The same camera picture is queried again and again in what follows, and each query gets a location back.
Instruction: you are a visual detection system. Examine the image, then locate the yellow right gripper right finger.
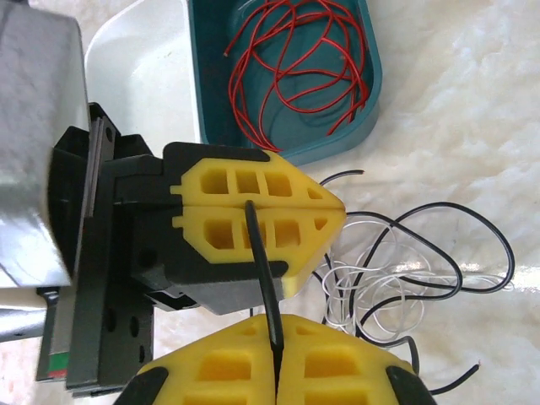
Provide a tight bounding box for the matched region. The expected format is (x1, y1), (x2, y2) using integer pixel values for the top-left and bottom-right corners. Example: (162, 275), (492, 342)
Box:
(278, 314), (438, 405)

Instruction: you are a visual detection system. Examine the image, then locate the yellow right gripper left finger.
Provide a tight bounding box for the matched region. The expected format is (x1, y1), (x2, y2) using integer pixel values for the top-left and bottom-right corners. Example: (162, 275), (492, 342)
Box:
(120, 314), (276, 405)

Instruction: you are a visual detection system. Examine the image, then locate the black cable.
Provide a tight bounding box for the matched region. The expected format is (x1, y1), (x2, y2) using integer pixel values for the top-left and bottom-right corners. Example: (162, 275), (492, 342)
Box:
(244, 168), (516, 397)

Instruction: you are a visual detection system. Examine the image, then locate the white cable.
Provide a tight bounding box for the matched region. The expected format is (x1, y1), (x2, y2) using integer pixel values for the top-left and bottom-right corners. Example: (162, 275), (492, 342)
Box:
(319, 209), (516, 341)

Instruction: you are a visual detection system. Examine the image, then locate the red cable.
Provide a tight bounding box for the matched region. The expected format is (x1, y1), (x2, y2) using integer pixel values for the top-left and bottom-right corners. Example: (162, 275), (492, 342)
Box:
(223, 0), (368, 153)

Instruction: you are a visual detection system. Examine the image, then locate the teal plastic bin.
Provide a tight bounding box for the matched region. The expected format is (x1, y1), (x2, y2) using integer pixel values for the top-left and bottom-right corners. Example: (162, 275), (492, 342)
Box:
(185, 0), (385, 168)

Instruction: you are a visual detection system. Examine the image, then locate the white plastic bin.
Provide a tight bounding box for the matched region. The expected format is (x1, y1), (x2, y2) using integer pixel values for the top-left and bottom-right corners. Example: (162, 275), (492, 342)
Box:
(83, 0), (203, 147)

